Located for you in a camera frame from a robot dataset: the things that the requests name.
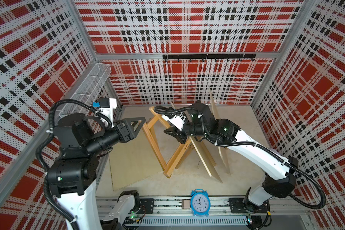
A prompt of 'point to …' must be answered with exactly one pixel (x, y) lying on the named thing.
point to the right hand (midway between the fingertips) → (170, 129)
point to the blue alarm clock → (200, 202)
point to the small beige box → (186, 204)
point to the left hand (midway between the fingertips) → (143, 121)
